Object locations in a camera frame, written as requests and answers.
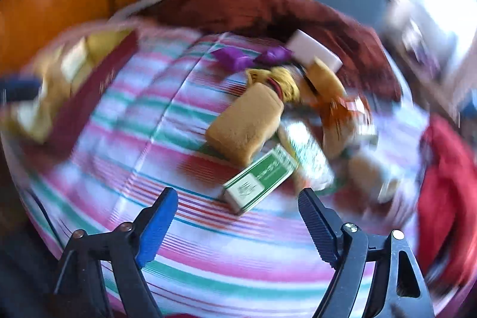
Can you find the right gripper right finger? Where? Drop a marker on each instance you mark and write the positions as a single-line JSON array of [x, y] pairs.
[[398, 287]]

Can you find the maroon puffy jacket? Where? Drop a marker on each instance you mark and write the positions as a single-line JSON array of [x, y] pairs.
[[365, 66]]

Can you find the gold metal tray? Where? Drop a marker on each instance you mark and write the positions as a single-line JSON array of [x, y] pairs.
[[74, 71]]

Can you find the yellow sponge block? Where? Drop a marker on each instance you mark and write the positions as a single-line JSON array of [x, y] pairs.
[[319, 82]]

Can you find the orange white muffin packet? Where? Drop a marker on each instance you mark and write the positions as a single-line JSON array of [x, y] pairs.
[[347, 123]]

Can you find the white rolled sock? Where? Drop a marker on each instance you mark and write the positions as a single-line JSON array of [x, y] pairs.
[[376, 180]]

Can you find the tan sponge block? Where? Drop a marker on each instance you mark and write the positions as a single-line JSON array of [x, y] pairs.
[[240, 131]]

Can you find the yellow knitted sock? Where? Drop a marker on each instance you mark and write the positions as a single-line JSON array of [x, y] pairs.
[[278, 79]]

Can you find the green white small box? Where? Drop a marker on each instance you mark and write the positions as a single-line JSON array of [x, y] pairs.
[[256, 182]]

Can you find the red fleece garment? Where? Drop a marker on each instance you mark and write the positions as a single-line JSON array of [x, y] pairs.
[[447, 203]]

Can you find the purple snack packet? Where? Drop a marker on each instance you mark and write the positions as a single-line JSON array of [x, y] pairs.
[[232, 59], [274, 56]]

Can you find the welldal cracker packet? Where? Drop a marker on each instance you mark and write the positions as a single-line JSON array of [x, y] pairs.
[[313, 169]]

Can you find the white soap bar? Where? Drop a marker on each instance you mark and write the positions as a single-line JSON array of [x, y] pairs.
[[305, 49]]

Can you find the striped bed sheet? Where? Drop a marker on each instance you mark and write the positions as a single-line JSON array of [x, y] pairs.
[[148, 133]]

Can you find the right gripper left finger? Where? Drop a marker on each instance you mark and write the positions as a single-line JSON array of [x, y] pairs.
[[79, 289]]

